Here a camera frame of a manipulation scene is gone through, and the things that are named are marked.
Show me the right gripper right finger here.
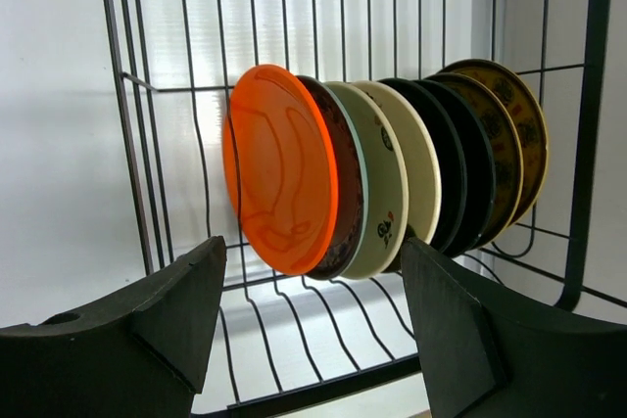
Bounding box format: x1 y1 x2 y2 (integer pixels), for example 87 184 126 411
401 238 626 417

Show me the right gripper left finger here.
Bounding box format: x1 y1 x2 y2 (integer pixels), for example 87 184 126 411
1 236 226 417

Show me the blue patterned plate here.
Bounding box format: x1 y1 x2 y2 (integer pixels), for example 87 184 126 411
298 75 368 280

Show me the cream plate with black patch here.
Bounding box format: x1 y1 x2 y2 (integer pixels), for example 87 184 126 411
353 80 442 244

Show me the yellow patterned plate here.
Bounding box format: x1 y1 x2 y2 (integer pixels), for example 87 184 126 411
440 59 550 224
425 72 523 250

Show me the cream plate with flowers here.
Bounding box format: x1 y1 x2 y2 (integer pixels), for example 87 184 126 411
325 81 410 280

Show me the orange plate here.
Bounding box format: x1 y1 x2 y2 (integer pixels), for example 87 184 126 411
222 64 339 275

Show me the black wire dish rack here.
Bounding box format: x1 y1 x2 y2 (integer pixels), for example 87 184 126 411
103 0 626 417

